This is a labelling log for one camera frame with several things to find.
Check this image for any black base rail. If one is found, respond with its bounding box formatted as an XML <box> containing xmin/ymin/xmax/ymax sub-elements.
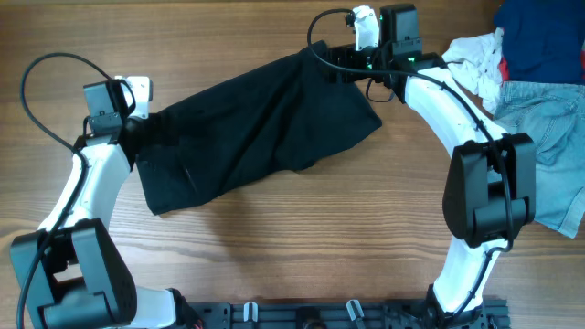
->
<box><xmin>182</xmin><ymin>299</ymin><xmax>511</xmax><ymax>329</ymax></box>

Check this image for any light blue denim garment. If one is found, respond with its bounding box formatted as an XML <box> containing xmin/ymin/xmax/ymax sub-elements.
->
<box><xmin>494</xmin><ymin>81</ymin><xmax>584</xmax><ymax>239</ymax></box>

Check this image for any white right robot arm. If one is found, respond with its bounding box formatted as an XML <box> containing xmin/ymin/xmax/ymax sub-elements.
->
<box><xmin>318</xmin><ymin>4</ymin><xmax>536</xmax><ymax>328</ymax></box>

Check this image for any navy blue garment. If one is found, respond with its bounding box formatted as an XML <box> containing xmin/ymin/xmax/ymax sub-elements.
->
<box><xmin>494</xmin><ymin>0</ymin><xmax>584</xmax><ymax>85</ymax></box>

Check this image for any white printed cloth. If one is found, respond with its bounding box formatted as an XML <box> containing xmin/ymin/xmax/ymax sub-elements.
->
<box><xmin>442</xmin><ymin>27</ymin><xmax>504</xmax><ymax>114</ymax></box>

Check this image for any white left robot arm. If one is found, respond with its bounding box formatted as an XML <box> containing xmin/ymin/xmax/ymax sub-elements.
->
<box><xmin>10</xmin><ymin>76</ymin><xmax>193</xmax><ymax>328</ymax></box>

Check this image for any black shorts garment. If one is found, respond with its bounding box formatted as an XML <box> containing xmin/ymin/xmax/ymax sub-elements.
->
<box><xmin>136</xmin><ymin>41</ymin><xmax>382</xmax><ymax>215</ymax></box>

